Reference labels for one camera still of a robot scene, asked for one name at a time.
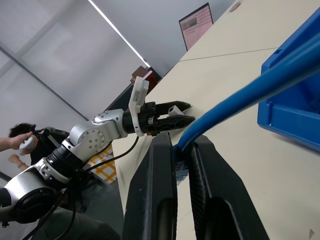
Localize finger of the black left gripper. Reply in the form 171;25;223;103
155;100;192;117
157;114;196;135

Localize white ceiling light strip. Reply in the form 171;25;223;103
87;0;151;68

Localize red brown box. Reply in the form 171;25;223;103
130;65;161;96

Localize person's left hand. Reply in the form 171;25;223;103
7;154;23;169

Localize white handheld controller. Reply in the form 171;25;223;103
17;136;36;156

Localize person in black shirt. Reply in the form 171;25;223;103
8;122;72;173

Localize person's right hand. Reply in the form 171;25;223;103
7;131;35;152

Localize yellow white checkered cloth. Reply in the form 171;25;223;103
86;146;118;184

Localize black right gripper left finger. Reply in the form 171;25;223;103
121;131;179;240

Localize white coupler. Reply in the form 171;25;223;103
167;105;182;117

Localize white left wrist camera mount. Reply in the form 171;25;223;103
128;76;150;137

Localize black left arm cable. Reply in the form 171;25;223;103
24;136;140;240

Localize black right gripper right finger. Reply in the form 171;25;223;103
187;135;271;240

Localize blue cable with plug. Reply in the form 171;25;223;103
172;32;320;182

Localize monitor with pink screen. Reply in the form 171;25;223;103
178;2;215;52

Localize blue plastic bin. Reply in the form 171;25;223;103
256;6;320;152

